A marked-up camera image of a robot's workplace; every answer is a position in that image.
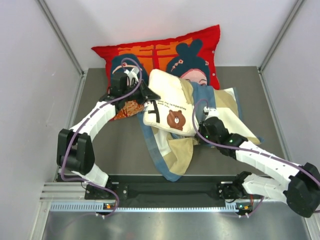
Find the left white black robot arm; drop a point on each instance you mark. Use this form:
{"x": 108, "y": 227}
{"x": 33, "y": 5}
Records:
{"x": 75, "y": 150}

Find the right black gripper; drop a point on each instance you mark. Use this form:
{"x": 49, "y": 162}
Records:
{"x": 202, "y": 128}

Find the left aluminium frame post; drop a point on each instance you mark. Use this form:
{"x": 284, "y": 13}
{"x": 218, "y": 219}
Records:
{"x": 43, "y": 6}

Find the blue beige checked pillowcase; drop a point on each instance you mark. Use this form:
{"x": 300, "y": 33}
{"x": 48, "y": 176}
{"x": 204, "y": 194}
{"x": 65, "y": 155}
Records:
{"x": 172, "y": 154}

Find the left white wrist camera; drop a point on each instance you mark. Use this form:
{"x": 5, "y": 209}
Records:
{"x": 133, "y": 76}

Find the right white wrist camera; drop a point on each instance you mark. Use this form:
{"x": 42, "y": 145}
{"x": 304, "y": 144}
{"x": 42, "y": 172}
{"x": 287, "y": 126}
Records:
{"x": 210, "y": 112}

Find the aluminium frame post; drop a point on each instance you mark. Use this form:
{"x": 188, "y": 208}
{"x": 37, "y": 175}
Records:
{"x": 282, "y": 32}
{"x": 43, "y": 6}

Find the red cartoon couple pillow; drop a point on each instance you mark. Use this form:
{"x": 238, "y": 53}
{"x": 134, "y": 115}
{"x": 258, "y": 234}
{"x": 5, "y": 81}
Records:
{"x": 190, "y": 56}

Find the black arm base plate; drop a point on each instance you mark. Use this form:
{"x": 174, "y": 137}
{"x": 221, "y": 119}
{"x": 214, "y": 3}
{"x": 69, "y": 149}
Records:
{"x": 190, "y": 191}

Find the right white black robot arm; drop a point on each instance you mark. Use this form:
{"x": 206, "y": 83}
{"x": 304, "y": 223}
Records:
{"x": 298, "y": 186}

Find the right aluminium frame post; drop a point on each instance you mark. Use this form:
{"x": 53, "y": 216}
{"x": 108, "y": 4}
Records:
{"x": 282, "y": 32}

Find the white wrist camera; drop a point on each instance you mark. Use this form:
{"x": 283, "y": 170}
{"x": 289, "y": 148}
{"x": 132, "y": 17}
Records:
{"x": 210, "y": 112}
{"x": 133, "y": 76}

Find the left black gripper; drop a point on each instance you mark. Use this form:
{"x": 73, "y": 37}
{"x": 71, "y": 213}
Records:
{"x": 145, "y": 93}

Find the cream bear print pillow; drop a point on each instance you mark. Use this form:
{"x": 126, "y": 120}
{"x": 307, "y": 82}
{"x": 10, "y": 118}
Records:
{"x": 173, "y": 111}

